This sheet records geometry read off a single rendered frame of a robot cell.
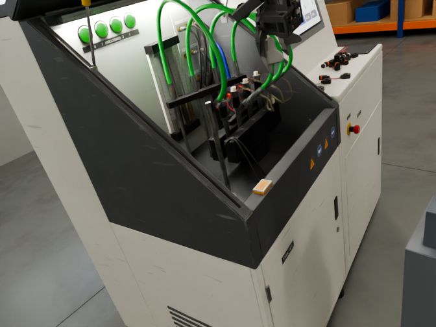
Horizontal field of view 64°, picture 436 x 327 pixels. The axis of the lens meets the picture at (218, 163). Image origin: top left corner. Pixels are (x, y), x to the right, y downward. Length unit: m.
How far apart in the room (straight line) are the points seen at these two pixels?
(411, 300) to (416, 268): 0.11
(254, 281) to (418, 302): 0.41
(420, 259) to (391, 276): 1.03
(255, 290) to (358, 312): 0.91
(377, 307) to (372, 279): 0.16
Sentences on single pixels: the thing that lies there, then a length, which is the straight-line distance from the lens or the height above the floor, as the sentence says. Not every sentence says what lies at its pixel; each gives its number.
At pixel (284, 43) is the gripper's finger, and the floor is 1.27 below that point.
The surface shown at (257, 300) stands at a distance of 1.02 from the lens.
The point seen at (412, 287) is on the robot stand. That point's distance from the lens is 1.04.
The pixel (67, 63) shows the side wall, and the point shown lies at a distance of 0.98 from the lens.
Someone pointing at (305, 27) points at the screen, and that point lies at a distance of 1.74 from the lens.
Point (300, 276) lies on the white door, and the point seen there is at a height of 0.54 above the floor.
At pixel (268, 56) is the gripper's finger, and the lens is 0.88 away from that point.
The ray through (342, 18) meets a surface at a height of 0.34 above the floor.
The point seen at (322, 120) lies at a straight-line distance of 1.25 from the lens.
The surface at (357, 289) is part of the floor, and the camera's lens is 1.92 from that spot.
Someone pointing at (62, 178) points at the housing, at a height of 0.94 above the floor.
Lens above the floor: 1.45
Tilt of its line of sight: 28 degrees down
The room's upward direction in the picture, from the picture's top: 14 degrees counter-clockwise
